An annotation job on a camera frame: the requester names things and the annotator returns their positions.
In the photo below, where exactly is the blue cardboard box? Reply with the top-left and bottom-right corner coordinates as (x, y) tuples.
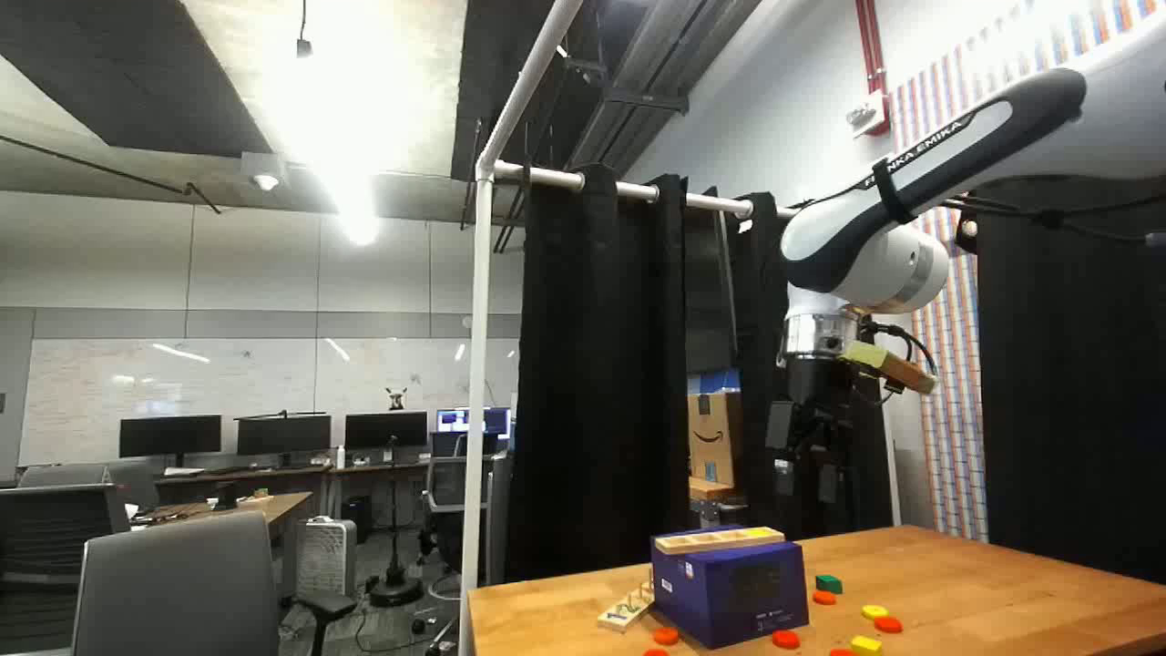
(649, 534), (814, 653)

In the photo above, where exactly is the hanging ceiling lamp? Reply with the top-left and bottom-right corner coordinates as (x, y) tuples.
(291, 0), (316, 60)

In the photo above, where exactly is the wooden plank lid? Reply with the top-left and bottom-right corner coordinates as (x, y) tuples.
(651, 523), (786, 558)

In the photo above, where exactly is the black mesh office chair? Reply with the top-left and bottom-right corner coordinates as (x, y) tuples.
(418, 427), (495, 574)

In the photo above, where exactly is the wooden office desk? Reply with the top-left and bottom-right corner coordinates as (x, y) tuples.
(133, 488), (316, 539)

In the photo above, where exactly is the brown cardboard shipping box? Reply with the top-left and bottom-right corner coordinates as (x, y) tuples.
(687, 372), (745, 501)

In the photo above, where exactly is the grey office chair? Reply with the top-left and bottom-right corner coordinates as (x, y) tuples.
(71, 507), (286, 656)

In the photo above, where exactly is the black computer monitor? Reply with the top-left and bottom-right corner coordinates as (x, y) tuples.
(116, 413), (228, 462)
(232, 413), (334, 460)
(342, 409), (430, 456)

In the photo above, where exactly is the white vertical frame pole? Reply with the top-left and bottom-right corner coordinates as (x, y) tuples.
(457, 0), (590, 656)

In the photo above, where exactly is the wooden toy board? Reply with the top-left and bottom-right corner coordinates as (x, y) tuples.
(594, 583), (660, 632)

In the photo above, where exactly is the white fire alarm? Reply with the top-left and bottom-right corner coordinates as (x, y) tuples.
(845, 97), (890, 134)

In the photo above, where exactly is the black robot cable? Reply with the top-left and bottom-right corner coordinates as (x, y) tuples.
(786, 168), (1166, 250)

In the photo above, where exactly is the white horizontal frame pipe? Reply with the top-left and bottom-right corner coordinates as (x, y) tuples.
(490, 156), (800, 221)

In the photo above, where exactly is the red wall pipe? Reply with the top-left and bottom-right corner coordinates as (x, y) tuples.
(852, 0), (893, 137)

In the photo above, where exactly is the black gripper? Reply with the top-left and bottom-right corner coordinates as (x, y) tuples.
(763, 354), (873, 511)

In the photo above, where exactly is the black curtain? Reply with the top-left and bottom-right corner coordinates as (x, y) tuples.
(975, 174), (1166, 583)
(502, 162), (694, 583)

